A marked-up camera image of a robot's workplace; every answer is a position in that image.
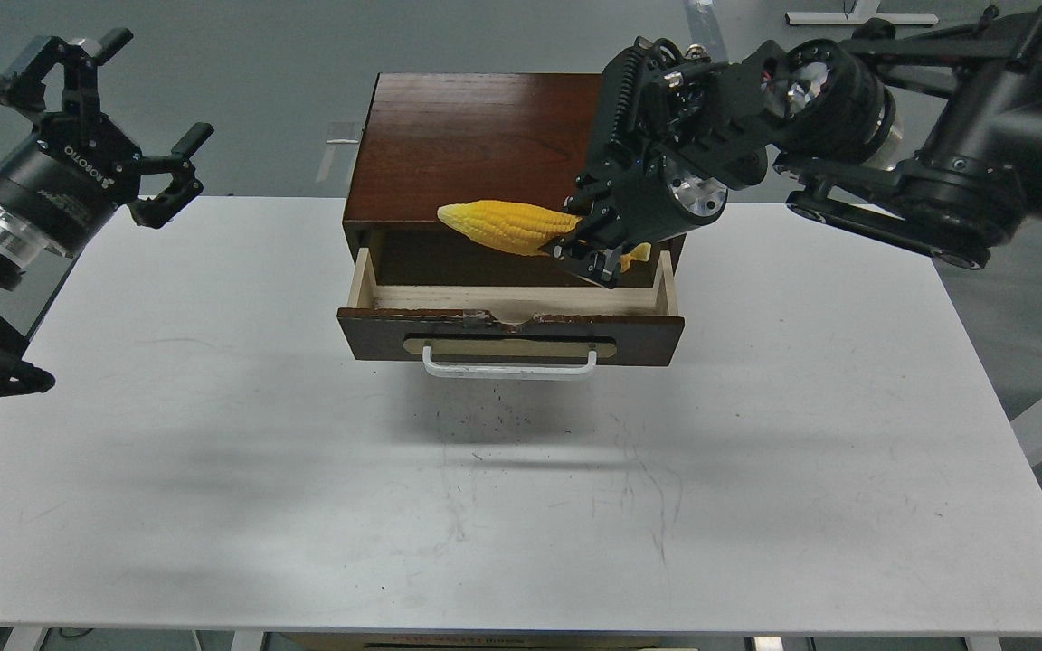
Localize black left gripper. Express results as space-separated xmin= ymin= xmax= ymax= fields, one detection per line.
xmin=0 ymin=27 xmax=215 ymax=259

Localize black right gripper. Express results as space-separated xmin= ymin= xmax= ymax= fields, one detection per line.
xmin=543 ymin=136 xmax=728 ymax=289

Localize yellow corn cob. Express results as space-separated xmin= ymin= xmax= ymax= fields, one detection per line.
xmin=437 ymin=200 xmax=653 ymax=269

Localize wooden drawer with white handle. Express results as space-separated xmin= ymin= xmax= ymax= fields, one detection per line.
xmin=336 ymin=249 xmax=686 ymax=379

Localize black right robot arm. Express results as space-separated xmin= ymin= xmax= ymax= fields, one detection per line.
xmin=538 ymin=5 xmax=1042 ymax=287

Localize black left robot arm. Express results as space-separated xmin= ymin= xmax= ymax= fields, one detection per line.
xmin=0 ymin=28 xmax=213 ymax=399

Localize dark wooden cabinet box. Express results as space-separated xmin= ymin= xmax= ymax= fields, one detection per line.
xmin=342 ymin=73 xmax=688 ymax=272

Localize white table base background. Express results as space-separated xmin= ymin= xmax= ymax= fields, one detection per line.
xmin=784 ymin=1 xmax=939 ymax=28

